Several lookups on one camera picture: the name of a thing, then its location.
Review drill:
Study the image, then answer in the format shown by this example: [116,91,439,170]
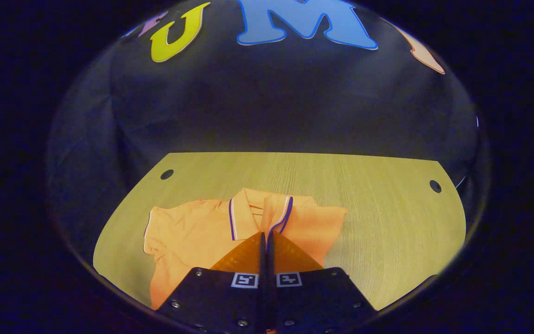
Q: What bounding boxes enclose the black backdrop cloth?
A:
[47,0,485,263]

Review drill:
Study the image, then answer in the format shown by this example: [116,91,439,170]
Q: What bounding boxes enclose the orange T-shirt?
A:
[143,188,349,310]

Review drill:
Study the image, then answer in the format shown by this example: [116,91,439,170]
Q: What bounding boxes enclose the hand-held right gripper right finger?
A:
[267,232,379,334]

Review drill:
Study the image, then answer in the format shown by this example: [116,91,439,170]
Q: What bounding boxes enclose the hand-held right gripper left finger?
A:
[156,232,267,334]

